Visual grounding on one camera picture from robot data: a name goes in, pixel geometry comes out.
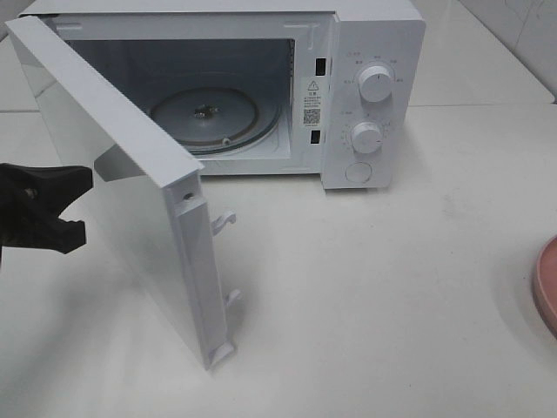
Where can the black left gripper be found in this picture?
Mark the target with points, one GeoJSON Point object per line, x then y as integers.
{"type": "Point", "coordinates": [54, 189]}

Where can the white microwave door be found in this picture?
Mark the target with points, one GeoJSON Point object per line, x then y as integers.
{"type": "Point", "coordinates": [147, 196]}

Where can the round door release button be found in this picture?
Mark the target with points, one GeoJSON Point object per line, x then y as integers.
{"type": "Point", "coordinates": [359, 172]}

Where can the white control knob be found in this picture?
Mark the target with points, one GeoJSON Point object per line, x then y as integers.
{"type": "Point", "coordinates": [375, 83]}
{"type": "Point", "coordinates": [366, 137]}

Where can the pink round plate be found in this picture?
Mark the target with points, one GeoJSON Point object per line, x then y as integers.
{"type": "Point", "coordinates": [544, 284]}

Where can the glass microwave turntable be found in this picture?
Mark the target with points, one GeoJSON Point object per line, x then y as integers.
{"type": "Point", "coordinates": [212, 113]}

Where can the white warning label sticker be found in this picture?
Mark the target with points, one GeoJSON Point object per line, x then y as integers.
{"type": "Point", "coordinates": [311, 102]}

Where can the white microwave oven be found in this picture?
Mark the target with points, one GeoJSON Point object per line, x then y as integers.
{"type": "Point", "coordinates": [141, 46]}

